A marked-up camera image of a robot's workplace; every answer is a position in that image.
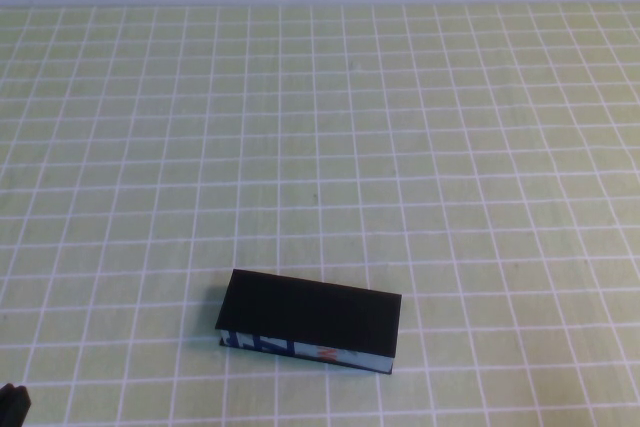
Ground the green white-checked tablecloth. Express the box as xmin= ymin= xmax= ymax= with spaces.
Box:
xmin=0 ymin=2 xmax=640 ymax=427

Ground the black glasses case printed side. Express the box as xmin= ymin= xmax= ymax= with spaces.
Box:
xmin=215 ymin=268 xmax=404 ymax=377

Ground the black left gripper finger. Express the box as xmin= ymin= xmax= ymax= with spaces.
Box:
xmin=12 ymin=385 xmax=33 ymax=427
xmin=0 ymin=382 xmax=16 ymax=427

